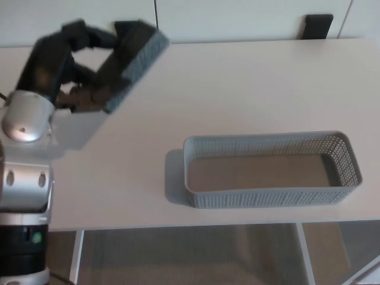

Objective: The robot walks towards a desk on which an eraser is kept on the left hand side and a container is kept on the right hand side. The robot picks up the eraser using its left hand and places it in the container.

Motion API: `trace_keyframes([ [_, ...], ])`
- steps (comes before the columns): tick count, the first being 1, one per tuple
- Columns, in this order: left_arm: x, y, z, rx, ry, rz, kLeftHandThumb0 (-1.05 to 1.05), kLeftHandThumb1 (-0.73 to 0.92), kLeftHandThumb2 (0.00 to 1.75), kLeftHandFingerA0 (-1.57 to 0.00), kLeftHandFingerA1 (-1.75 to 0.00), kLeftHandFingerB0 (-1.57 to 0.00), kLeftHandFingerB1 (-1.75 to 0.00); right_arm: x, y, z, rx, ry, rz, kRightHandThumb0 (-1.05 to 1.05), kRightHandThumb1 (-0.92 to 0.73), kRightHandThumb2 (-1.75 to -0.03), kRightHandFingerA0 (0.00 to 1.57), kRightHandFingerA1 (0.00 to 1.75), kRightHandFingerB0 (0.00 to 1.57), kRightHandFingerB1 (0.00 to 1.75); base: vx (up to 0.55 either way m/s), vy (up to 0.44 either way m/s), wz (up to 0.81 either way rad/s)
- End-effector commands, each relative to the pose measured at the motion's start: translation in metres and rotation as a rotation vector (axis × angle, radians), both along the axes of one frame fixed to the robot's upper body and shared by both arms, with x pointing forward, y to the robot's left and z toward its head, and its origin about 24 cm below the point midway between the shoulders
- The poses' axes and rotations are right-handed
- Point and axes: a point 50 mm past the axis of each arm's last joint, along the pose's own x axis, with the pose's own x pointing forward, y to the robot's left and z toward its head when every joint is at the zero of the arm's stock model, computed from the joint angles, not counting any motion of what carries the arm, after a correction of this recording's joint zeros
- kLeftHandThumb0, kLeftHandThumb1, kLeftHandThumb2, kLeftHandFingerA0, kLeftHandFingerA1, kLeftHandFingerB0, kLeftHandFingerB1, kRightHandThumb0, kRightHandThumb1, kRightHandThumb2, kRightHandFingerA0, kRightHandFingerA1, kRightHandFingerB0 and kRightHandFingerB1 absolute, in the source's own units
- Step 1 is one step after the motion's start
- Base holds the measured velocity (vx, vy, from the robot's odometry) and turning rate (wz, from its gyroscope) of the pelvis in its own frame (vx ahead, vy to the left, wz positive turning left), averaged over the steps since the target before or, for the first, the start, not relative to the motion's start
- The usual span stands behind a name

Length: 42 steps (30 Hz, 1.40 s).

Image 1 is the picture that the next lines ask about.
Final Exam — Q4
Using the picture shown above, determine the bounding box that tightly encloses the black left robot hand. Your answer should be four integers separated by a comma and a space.
14, 20, 119, 115

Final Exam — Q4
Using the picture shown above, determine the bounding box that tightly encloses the black whiteboard eraser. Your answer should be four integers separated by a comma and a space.
92, 22, 172, 116

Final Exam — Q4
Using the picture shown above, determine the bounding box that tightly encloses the white desk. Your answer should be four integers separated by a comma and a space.
0, 37, 380, 285

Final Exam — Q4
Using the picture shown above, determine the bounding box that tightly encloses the grey perforated plastic basket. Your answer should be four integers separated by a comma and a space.
182, 129, 364, 210

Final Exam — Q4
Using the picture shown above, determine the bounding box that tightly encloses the black cabinet handle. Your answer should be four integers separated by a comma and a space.
113, 20, 148, 36
302, 13, 334, 40

